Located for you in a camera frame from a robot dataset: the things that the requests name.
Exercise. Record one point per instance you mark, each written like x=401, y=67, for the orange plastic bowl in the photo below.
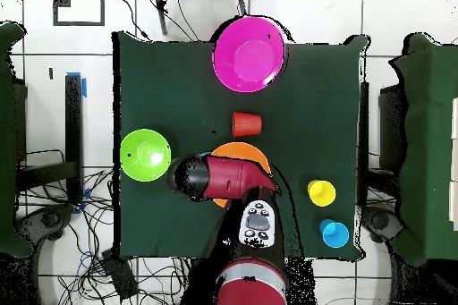
x=239, y=150

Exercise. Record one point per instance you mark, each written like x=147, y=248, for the red-orange plastic cup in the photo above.
x=247, y=124

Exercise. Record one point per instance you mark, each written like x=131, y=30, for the magenta pink plastic bowl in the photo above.
x=229, y=65

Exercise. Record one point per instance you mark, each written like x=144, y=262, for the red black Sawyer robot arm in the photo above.
x=229, y=176

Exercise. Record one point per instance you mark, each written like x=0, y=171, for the white boxes stack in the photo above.
x=454, y=119

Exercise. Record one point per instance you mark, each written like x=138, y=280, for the dark green tablecloth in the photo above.
x=161, y=86

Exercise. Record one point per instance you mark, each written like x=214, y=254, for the lime green plastic bowl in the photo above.
x=132, y=162

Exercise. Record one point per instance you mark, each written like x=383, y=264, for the yellow plastic cup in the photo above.
x=322, y=193

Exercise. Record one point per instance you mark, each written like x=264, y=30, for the light blue plastic cup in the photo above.
x=335, y=235

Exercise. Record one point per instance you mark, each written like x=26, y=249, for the blue tape strip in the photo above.
x=84, y=86

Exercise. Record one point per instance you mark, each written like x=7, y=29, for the black power brick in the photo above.
x=120, y=276

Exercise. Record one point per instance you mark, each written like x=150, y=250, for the green cloth covered side table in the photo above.
x=7, y=140
x=429, y=69

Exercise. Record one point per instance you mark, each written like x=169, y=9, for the black metal table frame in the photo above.
x=74, y=122
x=364, y=122

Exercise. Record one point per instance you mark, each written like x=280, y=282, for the gray pedestal foot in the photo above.
x=50, y=219
x=381, y=221

